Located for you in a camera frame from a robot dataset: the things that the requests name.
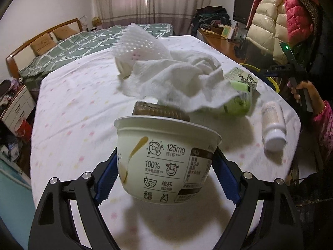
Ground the black television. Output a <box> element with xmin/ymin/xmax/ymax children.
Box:
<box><xmin>233</xmin><ymin>0</ymin><xmax>258</xmax><ymax>25</ymax></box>

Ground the white drawer cabinet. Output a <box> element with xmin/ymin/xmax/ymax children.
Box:
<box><xmin>0</xmin><ymin>85</ymin><xmax>35</xmax><ymax>128</ymax></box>

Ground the person's right hand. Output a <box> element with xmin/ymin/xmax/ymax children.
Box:
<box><xmin>287</xmin><ymin>81</ymin><xmax>326</xmax><ymax>115</ymax></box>

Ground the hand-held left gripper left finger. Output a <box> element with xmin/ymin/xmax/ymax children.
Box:
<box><xmin>28</xmin><ymin>147</ymin><xmax>123</xmax><ymax>250</ymax></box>

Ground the green plaid bed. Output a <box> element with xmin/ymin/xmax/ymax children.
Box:
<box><xmin>18</xmin><ymin>23</ymin><xmax>174</xmax><ymax>84</ymax></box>

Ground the dark patterned coat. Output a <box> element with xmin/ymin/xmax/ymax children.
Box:
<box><xmin>304</xmin><ymin>0</ymin><xmax>333</xmax><ymax>102</ymax></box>

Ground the person's right forearm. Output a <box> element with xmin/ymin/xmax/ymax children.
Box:
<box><xmin>311</xmin><ymin>101</ymin><xmax>333</xmax><ymax>162</ymax></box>

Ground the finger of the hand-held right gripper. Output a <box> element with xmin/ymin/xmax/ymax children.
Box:
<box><xmin>257</xmin><ymin>65</ymin><xmax>290</xmax><ymax>78</ymax></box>

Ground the red puffer jacket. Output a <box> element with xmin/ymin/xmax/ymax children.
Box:
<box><xmin>285</xmin><ymin>0</ymin><xmax>322</xmax><ymax>63</ymax></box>

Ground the small white plastic bottle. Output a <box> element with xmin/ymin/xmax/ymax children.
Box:
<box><xmin>261</xmin><ymin>100</ymin><xmax>287</xmax><ymax>152</ymax></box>

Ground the cream puffer jacket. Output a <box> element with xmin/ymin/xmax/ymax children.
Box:
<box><xmin>246</xmin><ymin>0</ymin><xmax>293</xmax><ymax>65</ymax></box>

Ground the white yogurt cup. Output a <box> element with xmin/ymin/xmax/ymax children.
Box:
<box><xmin>114</xmin><ymin>116</ymin><xmax>222</xmax><ymax>206</ymax></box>

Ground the wooden headboard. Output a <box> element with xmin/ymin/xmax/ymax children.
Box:
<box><xmin>6</xmin><ymin>18</ymin><xmax>84</xmax><ymax>80</ymax></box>

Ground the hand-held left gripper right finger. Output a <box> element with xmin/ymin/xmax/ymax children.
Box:
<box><xmin>211</xmin><ymin>146</ymin><xmax>305</xmax><ymax>250</ymax></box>

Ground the green box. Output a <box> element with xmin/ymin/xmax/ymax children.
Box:
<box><xmin>221</xmin><ymin>25</ymin><xmax>233</xmax><ymax>39</ymax></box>

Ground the yellow-rimmed trash bin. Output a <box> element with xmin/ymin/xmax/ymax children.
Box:
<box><xmin>239</xmin><ymin>62</ymin><xmax>281</xmax><ymax>94</ymax></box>

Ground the white foam fruit net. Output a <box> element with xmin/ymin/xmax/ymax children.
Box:
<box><xmin>115</xmin><ymin>23</ymin><xmax>173</xmax><ymax>79</ymax></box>

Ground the white paper towel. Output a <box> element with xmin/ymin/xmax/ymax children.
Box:
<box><xmin>120</xmin><ymin>51</ymin><xmax>240</xmax><ymax>114</ymax></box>

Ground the brown pillow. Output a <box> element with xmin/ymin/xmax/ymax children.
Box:
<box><xmin>52</xmin><ymin>26</ymin><xmax>78</xmax><ymax>41</ymax></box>
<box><xmin>30</xmin><ymin>33</ymin><xmax>56</xmax><ymax>56</ymax></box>

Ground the red bag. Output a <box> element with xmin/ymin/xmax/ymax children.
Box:
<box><xmin>14</xmin><ymin>120</ymin><xmax>33</xmax><ymax>142</ymax></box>

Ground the clear green-labelled plastic bottle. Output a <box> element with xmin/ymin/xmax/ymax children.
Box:
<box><xmin>196</xmin><ymin>90</ymin><xmax>257</xmax><ymax>118</ymax></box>

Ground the pile of dark clothes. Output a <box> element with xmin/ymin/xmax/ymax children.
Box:
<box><xmin>191</xmin><ymin>5</ymin><xmax>231</xmax><ymax>29</ymax></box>

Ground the white dotted bed sheet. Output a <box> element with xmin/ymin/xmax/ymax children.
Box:
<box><xmin>31</xmin><ymin>35</ymin><xmax>302</xmax><ymax>250</ymax></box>

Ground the beige curtain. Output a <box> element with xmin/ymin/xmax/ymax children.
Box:
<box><xmin>90</xmin><ymin>0</ymin><xmax>211</xmax><ymax>35</ymax></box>

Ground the wooden desk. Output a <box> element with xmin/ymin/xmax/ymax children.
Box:
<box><xmin>198</xmin><ymin>27</ymin><xmax>250</xmax><ymax>64</ymax></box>

